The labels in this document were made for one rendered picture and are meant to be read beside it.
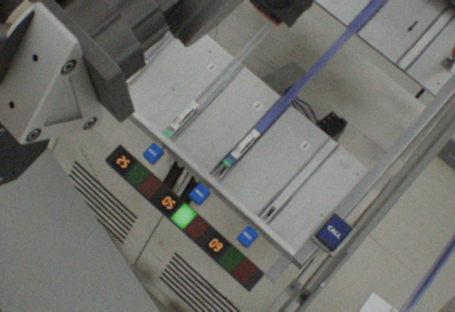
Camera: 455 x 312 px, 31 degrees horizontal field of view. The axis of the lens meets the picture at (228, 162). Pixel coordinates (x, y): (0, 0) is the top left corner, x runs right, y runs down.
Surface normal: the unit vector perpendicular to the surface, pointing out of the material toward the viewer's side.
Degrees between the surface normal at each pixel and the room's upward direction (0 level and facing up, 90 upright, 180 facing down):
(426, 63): 43
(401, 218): 0
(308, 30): 0
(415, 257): 0
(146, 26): 65
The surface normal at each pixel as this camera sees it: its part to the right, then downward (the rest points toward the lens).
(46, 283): 0.43, -0.68
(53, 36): -0.53, 0.19
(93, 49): -0.02, -0.37
